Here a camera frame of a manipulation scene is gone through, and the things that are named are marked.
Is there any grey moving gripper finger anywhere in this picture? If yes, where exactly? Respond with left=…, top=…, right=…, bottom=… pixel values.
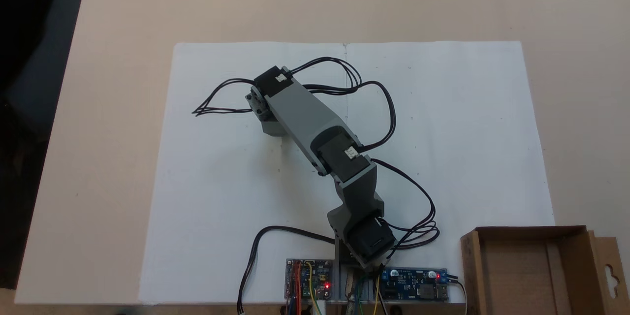
left=262, top=119, right=289, bottom=137

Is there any white paper sheet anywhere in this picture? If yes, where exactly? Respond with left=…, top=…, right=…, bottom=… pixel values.
left=139, top=41, right=557, bottom=305

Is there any blue circuit board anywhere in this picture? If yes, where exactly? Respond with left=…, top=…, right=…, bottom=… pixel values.
left=381, top=268, right=450, bottom=302

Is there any brown cardboard box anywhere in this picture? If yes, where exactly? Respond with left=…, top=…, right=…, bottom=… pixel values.
left=460, top=225, right=622, bottom=315

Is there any black gripper motor cable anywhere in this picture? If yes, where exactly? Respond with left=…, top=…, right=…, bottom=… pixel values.
left=191, top=78, right=257, bottom=118

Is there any black cable on table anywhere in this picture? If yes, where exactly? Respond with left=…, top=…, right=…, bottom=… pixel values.
left=237, top=225, right=336, bottom=315

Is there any black forearm motor cable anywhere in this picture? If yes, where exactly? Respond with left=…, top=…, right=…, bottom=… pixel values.
left=289, top=57, right=397, bottom=154

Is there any yellow jumper wire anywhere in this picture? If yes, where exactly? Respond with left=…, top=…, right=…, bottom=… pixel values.
left=304, top=262, right=317, bottom=307

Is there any red jumper wire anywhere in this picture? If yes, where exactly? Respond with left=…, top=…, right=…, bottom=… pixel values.
left=291, top=262, right=303, bottom=315

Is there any circuit board with coloured wires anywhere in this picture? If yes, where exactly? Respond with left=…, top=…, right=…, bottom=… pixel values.
left=284, top=258, right=334, bottom=301

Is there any black shoulder motor cable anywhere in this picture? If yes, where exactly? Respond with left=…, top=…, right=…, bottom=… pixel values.
left=370, top=157, right=440, bottom=256

